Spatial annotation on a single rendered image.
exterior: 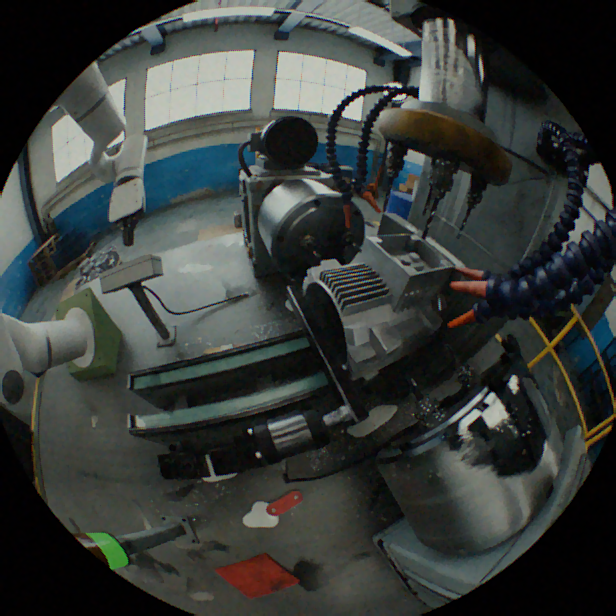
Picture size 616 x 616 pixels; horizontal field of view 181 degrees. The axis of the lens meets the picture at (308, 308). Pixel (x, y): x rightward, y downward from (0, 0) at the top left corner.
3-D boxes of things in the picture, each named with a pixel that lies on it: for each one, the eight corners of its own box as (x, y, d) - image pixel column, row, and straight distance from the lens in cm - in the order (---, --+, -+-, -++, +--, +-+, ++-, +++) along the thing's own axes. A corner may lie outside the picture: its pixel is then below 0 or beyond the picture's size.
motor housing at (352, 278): (370, 302, 54) (394, 238, 44) (414, 360, 48) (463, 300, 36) (298, 322, 45) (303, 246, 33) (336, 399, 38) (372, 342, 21)
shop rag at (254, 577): (249, 597, 65) (249, 599, 65) (214, 568, 61) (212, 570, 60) (302, 580, 58) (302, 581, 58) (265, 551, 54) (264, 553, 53)
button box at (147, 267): (164, 275, 55) (161, 254, 56) (154, 274, 48) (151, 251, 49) (115, 292, 63) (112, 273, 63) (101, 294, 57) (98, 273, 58)
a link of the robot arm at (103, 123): (46, 147, 59) (106, 191, 74) (99, 104, 50) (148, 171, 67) (61, 119, 66) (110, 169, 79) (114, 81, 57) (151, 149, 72)
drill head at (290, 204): (312, 229, 86) (318, 171, 79) (362, 284, 60) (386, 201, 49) (252, 238, 79) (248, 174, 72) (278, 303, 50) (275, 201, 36)
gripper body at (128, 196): (108, 184, 64) (105, 222, 59) (139, 169, 59) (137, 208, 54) (120, 193, 69) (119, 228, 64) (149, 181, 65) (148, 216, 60)
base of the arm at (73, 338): (74, 371, 86) (42, 387, 76) (60, 318, 88) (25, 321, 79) (103, 359, 72) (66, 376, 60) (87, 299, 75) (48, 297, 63)
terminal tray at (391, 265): (401, 264, 43) (413, 233, 40) (437, 299, 39) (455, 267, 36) (354, 272, 35) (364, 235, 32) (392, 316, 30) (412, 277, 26)
